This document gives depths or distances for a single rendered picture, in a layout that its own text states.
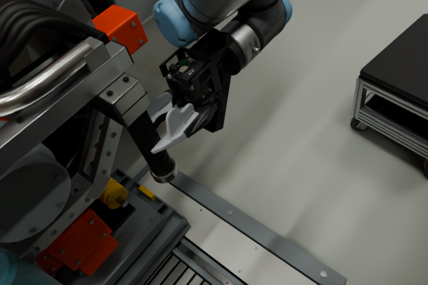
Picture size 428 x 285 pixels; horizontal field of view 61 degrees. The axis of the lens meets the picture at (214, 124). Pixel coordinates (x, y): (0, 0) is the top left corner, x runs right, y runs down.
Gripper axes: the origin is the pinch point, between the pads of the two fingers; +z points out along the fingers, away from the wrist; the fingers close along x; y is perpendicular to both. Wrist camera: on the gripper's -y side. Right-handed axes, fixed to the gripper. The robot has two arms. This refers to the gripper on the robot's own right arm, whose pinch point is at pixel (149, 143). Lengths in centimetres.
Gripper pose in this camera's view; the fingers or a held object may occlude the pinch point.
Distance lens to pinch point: 56.1
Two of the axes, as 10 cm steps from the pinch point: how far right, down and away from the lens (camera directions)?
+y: -1.9, -6.3, -7.5
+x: 7.6, 3.8, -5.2
